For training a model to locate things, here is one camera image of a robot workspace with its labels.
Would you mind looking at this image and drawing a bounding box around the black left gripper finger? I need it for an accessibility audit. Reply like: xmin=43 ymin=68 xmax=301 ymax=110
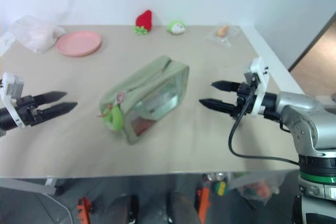
xmin=33 ymin=91 xmax=68 ymax=104
xmin=36 ymin=102 xmax=78 ymax=122

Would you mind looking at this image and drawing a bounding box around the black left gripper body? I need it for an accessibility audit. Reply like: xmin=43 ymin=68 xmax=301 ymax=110
xmin=14 ymin=95 xmax=43 ymax=127

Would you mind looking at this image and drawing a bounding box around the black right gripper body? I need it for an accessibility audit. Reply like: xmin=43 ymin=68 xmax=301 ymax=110
xmin=230 ymin=81 xmax=257 ymax=120

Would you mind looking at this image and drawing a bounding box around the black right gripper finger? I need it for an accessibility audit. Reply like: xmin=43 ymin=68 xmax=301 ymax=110
xmin=198 ymin=98 xmax=238 ymax=116
xmin=209 ymin=80 xmax=242 ymax=93

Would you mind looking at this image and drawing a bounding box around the green transparent pouch bag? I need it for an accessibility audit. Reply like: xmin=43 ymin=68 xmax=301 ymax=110
xmin=99 ymin=55 xmax=190 ymax=146

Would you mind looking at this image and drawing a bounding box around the clear bag with orange item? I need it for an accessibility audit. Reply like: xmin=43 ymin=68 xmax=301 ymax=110
xmin=206 ymin=24 xmax=240 ymax=47

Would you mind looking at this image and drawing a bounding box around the green plush zipper charm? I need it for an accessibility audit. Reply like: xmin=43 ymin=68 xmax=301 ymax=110
xmin=102 ymin=102 xmax=123 ymax=132

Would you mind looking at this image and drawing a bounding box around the pink plate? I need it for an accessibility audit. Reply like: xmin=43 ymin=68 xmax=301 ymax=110
xmin=55 ymin=30 xmax=102 ymax=58

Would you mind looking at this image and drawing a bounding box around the translucent plastic bag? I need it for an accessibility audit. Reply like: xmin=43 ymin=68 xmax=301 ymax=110
xmin=1 ymin=15 xmax=67 ymax=54

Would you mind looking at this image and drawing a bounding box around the green white plush toy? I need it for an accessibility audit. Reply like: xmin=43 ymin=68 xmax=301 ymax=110
xmin=167 ymin=20 xmax=186 ymax=35

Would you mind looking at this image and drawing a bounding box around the clear bag under table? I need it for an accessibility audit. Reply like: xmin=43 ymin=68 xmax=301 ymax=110
xmin=230 ymin=173 xmax=283 ymax=206

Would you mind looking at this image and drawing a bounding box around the orange black tool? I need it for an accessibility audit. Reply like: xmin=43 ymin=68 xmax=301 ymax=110
xmin=76 ymin=197 xmax=93 ymax=224
xmin=196 ymin=174 xmax=212 ymax=224

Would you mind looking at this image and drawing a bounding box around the red plush strawberry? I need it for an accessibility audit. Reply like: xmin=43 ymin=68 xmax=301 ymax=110
xmin=134 ymin=9 xmax=153 ymax=35

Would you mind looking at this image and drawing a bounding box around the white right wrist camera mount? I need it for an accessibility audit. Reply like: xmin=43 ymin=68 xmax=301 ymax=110
xmin=243 ymin=56 xmax=271 ymax=117

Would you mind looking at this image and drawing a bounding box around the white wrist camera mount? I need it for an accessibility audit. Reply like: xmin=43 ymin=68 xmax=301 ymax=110
xmin=243 ymin=56 xmax=271 ymax=117
xmin=0 ymin=71 xmax=26 ymax=130

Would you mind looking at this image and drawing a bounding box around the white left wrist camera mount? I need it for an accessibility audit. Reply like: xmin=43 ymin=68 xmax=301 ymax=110
xmin=0 ymin=71 xmax=26 ymax=130

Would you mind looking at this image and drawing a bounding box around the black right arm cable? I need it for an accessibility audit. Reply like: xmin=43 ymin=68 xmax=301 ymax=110
xmin=228 ymin=83 xmax=300 ymax=166

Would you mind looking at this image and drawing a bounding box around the white table frame leg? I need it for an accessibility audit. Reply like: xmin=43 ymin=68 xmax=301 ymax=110
xmin=0 ymin=178 xmax=65 ymax=196

